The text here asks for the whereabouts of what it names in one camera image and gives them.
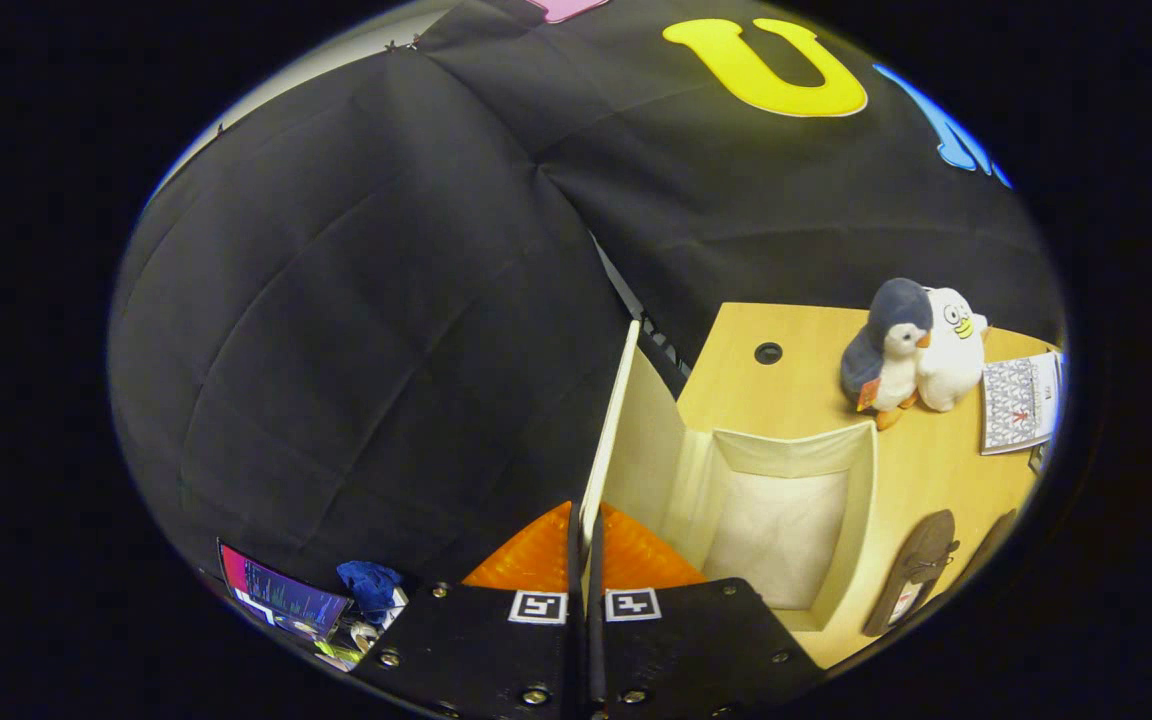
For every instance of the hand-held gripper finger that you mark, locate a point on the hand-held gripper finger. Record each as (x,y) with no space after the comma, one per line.
(596,650)
(576,650)

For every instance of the beige fabric storage box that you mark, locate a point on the beige fabric storage box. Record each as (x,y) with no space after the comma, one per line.
(786,520)

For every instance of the brown fuzzy slipper shoe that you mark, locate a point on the brown fuzzy slipper shoe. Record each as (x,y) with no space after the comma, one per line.
(991,540)
(921,560)

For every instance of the white side desk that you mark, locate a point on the white side desk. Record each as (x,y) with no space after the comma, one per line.
(399,602)

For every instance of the blue cloth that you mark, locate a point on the blue cloth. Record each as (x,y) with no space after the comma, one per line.
(368,585)

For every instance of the computer monitor screen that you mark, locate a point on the computer monitor screen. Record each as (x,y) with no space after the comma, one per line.
(281,595)

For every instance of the grey penguin plush toy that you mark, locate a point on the grey penguin plush toy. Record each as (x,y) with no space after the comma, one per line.
(886,350)

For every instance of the white duck plush toy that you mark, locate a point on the white duck plush toy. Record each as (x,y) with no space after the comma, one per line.
(948,365)

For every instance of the grey patterned cover book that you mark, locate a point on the grey patterned cover book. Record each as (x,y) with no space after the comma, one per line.
(1016,405)

